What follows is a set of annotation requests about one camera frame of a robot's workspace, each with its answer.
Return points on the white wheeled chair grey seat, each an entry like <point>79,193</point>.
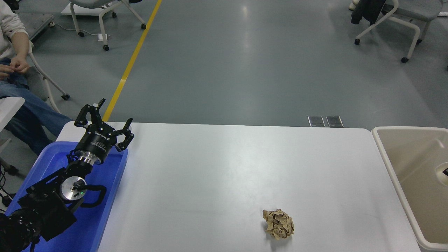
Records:
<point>36,84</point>

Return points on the small white side table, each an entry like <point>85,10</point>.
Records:
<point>8,108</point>

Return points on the seated person's left forearm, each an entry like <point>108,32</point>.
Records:
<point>21,45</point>

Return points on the seated person's right hand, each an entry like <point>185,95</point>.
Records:
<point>5,72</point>

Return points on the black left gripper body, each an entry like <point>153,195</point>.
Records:
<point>98,138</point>

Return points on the white power strip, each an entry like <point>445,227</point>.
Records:
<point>103,37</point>

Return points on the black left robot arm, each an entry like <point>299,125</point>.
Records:
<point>45,210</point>

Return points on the white chair with jacket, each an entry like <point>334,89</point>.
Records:
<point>413,8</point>

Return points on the crumpled tan paper ball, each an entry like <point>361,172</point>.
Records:
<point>280,224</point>

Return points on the seated person's left hand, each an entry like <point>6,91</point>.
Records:
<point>20,64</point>

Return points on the blue plastic tray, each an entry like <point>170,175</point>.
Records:
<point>105,196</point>

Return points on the large pale plastic bin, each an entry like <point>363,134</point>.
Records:
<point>413,164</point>

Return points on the metal floor outlet plate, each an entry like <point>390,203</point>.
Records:
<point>316,121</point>
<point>334,121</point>

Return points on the black jacket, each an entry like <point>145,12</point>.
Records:
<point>367,8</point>

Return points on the white frame wheeled chair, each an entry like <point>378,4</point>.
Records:
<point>87,2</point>

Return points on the seated person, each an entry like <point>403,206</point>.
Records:
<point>31,112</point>

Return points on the grey metal platform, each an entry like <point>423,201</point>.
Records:
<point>35,24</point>

